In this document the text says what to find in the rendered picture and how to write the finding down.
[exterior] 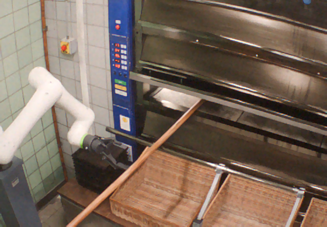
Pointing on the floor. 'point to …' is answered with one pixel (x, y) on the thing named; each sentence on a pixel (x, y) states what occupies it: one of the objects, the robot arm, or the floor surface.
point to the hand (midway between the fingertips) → (125, 157)
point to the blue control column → (116, 4)
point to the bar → (216, 175)
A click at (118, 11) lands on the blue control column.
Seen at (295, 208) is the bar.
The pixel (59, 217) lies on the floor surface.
